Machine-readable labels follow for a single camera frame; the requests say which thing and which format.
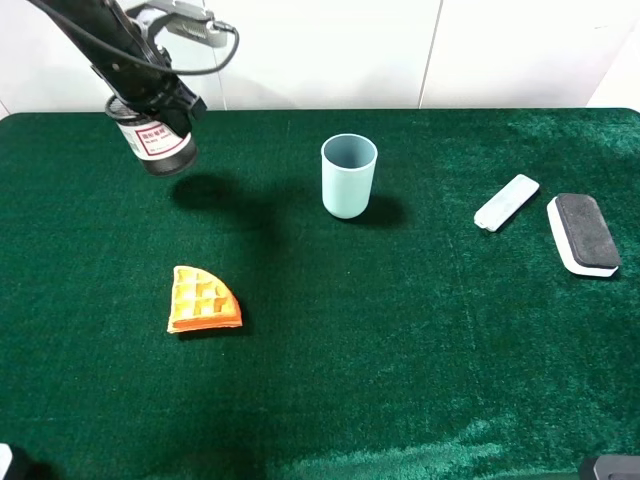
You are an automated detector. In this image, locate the green velvet tablecloth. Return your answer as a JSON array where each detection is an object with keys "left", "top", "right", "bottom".
[{"left": 1, "top": 109, "right": 639, "bottom": 479}]

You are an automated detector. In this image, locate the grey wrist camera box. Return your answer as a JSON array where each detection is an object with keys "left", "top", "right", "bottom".
[{"left": 125, "top": 0, "right": 227, "bottom": 48}]

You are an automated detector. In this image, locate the orange waffle slice toy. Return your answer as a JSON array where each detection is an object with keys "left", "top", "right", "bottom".
[{"left": 167, "top": 265, "right": 243, "bottom": 334}]

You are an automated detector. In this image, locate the light blue plastic cup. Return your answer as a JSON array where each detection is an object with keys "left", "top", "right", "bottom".
[{"left": 321, "top": 133, "right": 378, "bottom": 220}]

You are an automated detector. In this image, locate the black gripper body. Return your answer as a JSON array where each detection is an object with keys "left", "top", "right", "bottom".
[{"left": 90, "top": 47, "right": 207, "bottom": 120}]

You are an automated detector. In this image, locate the white rectangular plastic case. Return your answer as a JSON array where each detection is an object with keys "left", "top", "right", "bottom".
[{"left": 473, "top": 174, "right": 540, "bottom": 233}]

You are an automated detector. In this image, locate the black mesh pen holder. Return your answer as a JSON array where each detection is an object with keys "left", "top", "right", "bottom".
[{"left": 105, "top": 95, "right": 198, "bottom": 176}]

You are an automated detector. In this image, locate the whiteboard eraser black felt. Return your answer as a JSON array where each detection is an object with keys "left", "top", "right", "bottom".
[{"left": 546, "top": 193, "right": 621, "bottom": 278}]

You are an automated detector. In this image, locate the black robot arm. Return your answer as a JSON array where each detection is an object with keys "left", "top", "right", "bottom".
[{"left": 33, "top": 1, "right": 206, "bottom": 138}]

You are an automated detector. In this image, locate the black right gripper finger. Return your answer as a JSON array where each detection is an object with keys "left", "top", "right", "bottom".
[{"left": 158, "top": 102, "right": 192, "bottom": 138}]

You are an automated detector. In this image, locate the black camera cable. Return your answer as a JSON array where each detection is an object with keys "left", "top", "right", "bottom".
[{"left": 37, "top": 0, "right": 240, "bottom": 77}]

